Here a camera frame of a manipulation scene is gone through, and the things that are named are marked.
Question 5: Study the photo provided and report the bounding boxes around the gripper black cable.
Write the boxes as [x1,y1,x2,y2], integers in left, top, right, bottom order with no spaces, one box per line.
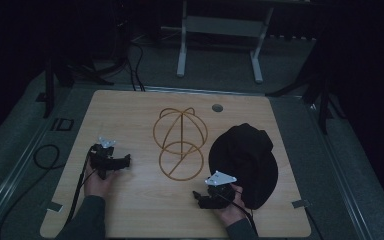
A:
[64,149,97,228]
[213,189,260,238]

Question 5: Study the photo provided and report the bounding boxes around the black tripod stand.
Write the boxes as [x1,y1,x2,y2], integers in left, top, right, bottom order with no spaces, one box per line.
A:
[265,63,347,135]
[35,54,115,120]

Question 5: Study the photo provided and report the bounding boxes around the gold wire hat stand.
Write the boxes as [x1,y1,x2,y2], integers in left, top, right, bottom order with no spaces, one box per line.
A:
[152,106,209,183]

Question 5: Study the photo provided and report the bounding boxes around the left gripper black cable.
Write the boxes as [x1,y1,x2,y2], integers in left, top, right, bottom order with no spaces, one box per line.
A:
[64,149,97,228]

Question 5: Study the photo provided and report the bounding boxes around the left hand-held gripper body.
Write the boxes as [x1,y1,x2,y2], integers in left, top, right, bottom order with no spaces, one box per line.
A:
[89,135,117,180]

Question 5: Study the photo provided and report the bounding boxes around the person's left hand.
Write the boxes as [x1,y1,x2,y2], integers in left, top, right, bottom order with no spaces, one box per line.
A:
[83,167,118,198]

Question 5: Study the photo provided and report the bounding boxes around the grey tape piece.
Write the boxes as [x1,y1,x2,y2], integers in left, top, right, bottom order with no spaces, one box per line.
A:
[291,199,312,210]
[46,200,64,214]

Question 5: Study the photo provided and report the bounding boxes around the white desk frame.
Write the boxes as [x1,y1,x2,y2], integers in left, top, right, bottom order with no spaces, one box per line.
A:
[176,0,275,85]

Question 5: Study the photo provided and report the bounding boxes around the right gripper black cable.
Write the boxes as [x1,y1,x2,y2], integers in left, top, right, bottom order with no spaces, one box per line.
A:
[213,189,260,238]

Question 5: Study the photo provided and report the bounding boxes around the black hat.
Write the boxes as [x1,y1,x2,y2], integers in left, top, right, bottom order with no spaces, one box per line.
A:
[208,122,280,211]

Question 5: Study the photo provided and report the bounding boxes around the person's right hand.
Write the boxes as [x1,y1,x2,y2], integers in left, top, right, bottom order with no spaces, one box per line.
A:
[213,184,248,228]

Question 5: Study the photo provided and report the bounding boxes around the metal floor rail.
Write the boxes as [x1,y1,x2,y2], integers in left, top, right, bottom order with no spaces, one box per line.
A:
[306,102,376,240]
[0,106,68,231]

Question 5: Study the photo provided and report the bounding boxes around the black background cables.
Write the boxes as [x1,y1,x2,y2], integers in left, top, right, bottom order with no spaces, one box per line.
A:
[125,39,147,92]

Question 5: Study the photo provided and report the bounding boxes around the black rectangular floor marker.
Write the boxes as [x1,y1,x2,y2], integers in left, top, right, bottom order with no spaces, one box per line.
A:
[50,117,75,132]

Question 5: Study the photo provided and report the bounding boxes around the black floor cable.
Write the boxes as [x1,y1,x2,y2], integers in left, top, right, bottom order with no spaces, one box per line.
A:
[0,143,65,240]

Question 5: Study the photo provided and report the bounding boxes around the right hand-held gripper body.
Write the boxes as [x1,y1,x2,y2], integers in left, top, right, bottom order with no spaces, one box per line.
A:
[204,170,238,210]

